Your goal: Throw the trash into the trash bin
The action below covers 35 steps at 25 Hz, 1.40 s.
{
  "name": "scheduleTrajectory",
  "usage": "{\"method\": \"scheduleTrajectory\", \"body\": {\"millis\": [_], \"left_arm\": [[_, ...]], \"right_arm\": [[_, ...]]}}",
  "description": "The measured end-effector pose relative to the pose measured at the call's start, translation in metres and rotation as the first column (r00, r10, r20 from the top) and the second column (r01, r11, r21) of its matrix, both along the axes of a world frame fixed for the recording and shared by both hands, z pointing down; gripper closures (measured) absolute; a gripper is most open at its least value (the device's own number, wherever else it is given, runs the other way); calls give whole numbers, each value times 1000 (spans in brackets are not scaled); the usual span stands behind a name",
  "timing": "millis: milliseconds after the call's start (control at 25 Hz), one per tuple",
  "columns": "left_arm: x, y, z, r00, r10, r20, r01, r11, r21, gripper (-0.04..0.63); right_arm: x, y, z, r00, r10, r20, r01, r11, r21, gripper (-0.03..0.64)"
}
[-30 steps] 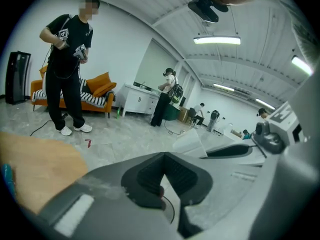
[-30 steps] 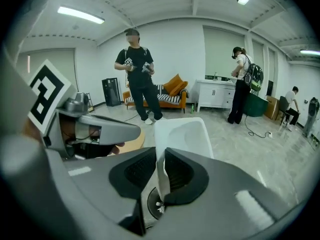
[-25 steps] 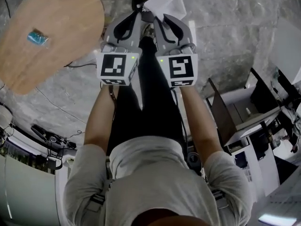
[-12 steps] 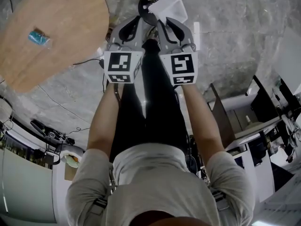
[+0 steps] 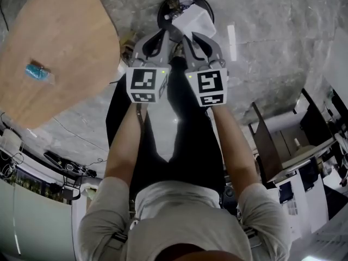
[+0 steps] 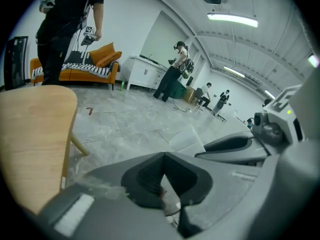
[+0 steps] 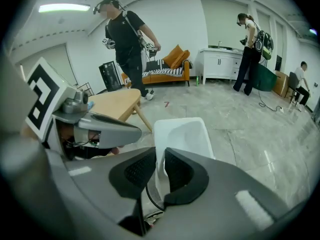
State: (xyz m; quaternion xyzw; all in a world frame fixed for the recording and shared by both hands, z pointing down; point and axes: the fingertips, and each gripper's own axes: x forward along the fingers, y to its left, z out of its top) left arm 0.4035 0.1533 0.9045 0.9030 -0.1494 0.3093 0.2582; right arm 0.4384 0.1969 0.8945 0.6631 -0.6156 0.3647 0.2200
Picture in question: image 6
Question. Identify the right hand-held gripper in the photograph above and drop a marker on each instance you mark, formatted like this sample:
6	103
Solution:
285	124

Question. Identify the ceiling strip light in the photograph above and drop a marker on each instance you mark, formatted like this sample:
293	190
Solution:
233	71
269	94
232	19

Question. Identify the oval wooden table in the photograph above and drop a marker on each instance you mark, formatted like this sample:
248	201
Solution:
32	134

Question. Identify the green bottle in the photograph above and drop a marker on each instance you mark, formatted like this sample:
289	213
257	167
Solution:
122	86

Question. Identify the white sink cabinet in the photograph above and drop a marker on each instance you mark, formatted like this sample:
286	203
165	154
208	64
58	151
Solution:
142	74

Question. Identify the striped blanket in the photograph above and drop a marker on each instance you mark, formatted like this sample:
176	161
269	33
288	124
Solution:
100	70

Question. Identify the orange sofa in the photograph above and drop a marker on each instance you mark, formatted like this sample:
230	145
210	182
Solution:
82	77

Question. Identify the cardboard box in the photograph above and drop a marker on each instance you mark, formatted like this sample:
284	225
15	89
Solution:
190	95

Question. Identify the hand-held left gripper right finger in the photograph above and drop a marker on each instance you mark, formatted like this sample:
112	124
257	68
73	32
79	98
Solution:
225	184

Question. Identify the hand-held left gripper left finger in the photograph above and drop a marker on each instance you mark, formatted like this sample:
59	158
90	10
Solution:
100	214

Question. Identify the orange cushion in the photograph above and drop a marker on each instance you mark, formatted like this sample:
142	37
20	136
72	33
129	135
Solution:
110	59
102	51

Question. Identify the black green backpack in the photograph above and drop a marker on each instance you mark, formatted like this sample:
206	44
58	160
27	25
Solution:
187	69

